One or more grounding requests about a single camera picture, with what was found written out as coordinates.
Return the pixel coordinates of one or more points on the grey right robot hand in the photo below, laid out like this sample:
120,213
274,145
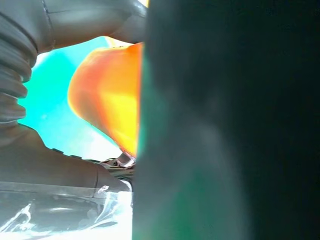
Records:
50,165

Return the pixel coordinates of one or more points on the clear plastic film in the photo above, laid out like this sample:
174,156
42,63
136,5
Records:
62,215

